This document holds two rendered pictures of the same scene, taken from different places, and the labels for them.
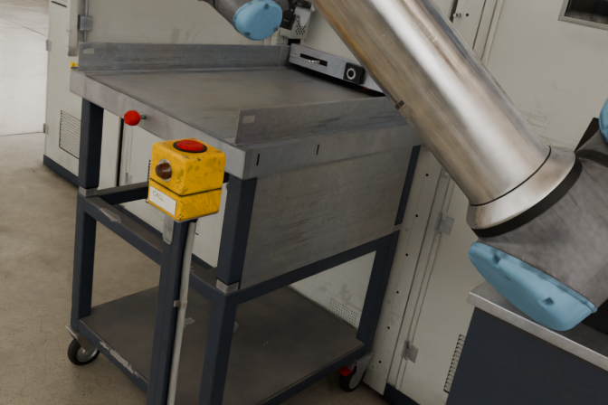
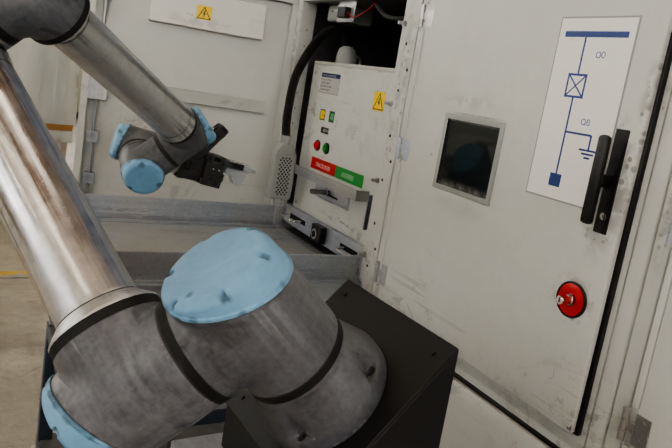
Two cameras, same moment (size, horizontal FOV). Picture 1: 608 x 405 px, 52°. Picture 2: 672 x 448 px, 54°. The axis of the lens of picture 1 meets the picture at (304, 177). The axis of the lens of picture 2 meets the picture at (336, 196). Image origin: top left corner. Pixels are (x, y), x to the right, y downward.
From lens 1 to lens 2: 0.81 m
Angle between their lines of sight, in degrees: 23
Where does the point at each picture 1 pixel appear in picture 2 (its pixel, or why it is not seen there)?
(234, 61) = (218, 216)
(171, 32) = (170, 189)
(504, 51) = (399, 216)
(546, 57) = (426, 223)
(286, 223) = not seen: hidden behind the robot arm
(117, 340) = not seen: outside the picture
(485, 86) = (56, 227)
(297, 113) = (153, 259)
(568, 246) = (83, 379)
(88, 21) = (89, 176)
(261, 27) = (141, 182)
